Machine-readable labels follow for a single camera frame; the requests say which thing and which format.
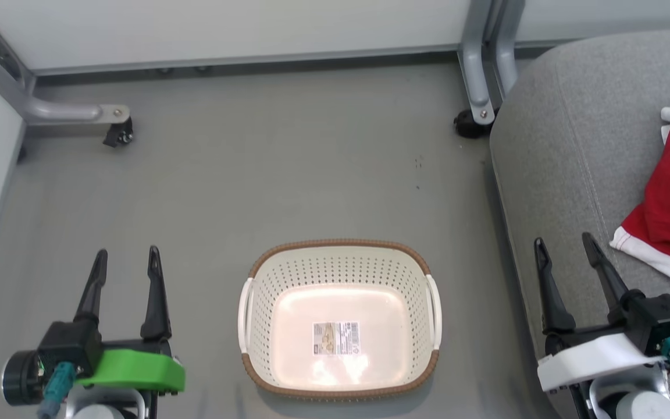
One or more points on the grey fabric sofa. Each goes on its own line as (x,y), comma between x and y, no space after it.
(550,151)

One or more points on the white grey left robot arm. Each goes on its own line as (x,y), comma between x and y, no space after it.
(99,410)

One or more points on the black right gripper white band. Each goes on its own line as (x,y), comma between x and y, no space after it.
(597,355)

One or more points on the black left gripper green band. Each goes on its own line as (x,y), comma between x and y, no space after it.
(131,369)

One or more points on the grey partition bottom rail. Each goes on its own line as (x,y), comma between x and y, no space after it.
(253,59)

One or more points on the cream perforated basket brown rim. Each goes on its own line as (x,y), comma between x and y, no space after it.
(288,279)

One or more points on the grey partition frame with long foot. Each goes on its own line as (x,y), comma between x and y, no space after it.
(50,109)

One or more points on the grey partition post with caster foot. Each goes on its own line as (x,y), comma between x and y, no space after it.
(476,70)

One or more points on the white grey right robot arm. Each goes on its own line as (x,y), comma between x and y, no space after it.
(643,407)

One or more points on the grey partition post with short foot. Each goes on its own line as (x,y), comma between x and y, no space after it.
(506,52)

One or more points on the black caster wheel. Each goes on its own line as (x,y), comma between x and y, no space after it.
(470,125)
(118,132)

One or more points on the white printed basket sticker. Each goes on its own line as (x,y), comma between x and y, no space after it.
(336,338)

